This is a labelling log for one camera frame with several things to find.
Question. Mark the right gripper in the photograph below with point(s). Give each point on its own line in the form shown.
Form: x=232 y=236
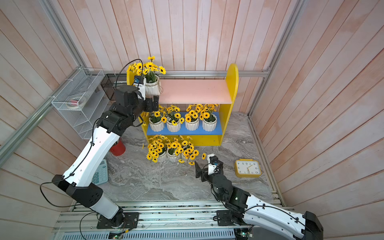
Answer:
x=200 y=172

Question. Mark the yellow alarm clock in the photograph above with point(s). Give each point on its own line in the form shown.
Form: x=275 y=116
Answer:
x=247 y=168

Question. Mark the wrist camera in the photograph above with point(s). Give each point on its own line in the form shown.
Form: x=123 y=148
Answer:
x=213 y=166
x=140 y=82

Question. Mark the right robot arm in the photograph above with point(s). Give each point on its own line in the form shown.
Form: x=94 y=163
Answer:
x=245 y=209

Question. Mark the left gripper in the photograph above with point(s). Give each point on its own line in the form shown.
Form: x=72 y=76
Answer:
x=149 y=107

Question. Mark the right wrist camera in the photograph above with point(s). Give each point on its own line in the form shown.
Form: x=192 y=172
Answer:
x=213 y=166

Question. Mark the black mesh basket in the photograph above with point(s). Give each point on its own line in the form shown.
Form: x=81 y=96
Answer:
x=110 y=81

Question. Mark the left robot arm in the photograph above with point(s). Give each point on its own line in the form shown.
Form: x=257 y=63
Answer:
x=76 y=182

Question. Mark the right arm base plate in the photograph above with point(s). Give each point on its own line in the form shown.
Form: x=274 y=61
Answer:
x=227 y=218

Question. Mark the white wire mesh rack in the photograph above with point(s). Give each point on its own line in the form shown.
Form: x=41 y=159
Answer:
x=84 y=82

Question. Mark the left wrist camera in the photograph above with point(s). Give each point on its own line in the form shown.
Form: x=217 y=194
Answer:
x=140 y=82

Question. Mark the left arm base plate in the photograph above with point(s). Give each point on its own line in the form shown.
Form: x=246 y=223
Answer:
x=121 y=220

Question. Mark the light blue calculator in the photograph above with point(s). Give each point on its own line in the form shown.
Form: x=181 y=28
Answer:
x=101 y=174

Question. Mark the sunflower pot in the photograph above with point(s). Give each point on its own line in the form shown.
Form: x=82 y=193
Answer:
x=192 y=117
x=156 y=119
x=157 y=149
x=208 y=118
x=174 y=149
x=174 y=119
x=151 y=73
x=187 y=152

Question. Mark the tape roll in rack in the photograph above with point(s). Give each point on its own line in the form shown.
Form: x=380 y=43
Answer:
x=76 y=102

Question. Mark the yellow two-tier shelf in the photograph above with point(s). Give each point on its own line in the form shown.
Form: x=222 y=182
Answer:
x=198 y=91

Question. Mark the red pen holder cup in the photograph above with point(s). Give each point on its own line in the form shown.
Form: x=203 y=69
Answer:
x=118 y=148

